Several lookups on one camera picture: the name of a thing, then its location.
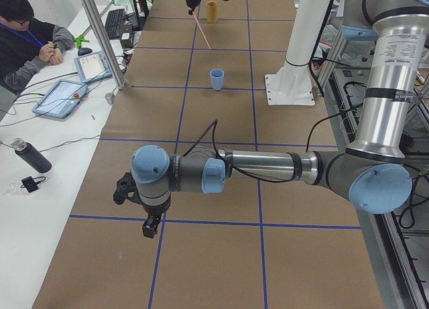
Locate pink chopstick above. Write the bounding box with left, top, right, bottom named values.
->
left=192, top=11, right=212, bottom=50

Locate blue plastic cup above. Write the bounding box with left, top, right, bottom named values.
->
left=209, top=68, right=225, bottom=91

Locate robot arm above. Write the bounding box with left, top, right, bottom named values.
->
left=129, top=0, right=428, bottom=238

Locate yellow wooden cup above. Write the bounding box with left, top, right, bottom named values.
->
left=206, top=1, right=218, bottom=23

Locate black keyboard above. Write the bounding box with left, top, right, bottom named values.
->
left=105, top=9, right=125, bottom=40

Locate far teach pendant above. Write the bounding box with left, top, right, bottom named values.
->
left=74, top=51, right=112, bottom=84

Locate teach pendant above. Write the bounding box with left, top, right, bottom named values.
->
left=32, top=80, right=88, bottom=119
left=74, top=51, right=112, bottom=84

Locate black computer mouse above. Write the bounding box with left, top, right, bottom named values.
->
left=78, top=48, right=93, bottom=56

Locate small black pouch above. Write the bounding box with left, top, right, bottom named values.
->
left=21, top=176, right=46, bottom=193

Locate white side table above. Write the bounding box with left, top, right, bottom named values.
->
left=0, top=3, right=141, bottom=309

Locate black water bottle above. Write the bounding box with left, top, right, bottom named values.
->
left=11, top=138, right=52, bottom=174

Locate near teach pendant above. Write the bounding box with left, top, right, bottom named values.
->
left=32, top=80, right=88, bottom=119

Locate seated person black vest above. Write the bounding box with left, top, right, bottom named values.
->
left=1, top=0, right=74, bottom=95

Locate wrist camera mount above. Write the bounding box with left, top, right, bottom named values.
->
left=113, top=172, right=141, bottom=205

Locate aluminium frame post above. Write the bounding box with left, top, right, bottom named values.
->
left=80, top=0, right=125, bottom=90

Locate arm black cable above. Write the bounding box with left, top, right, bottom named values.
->
left=182, top=119, right=296, bottom=183

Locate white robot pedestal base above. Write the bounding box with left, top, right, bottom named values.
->
left=265, top=0, right=332, bottom=106

